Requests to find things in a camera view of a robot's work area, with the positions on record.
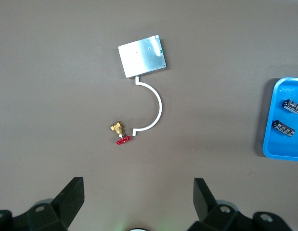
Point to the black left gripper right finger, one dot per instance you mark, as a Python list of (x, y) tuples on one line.
[(211, 214)]

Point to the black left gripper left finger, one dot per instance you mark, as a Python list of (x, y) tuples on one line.
[(55, 211)]

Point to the dark brown cylindrical capacitor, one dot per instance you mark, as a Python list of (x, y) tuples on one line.
[(292, 106), (283, 128)]

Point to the blue plastic tray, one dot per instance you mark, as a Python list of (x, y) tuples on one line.
[(276, 144)]

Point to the white semicircular pipe clamp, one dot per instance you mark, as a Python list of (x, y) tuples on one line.
[(159, 101)]

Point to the silver metal plate box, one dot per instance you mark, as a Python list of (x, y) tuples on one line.
[(141, 57)]

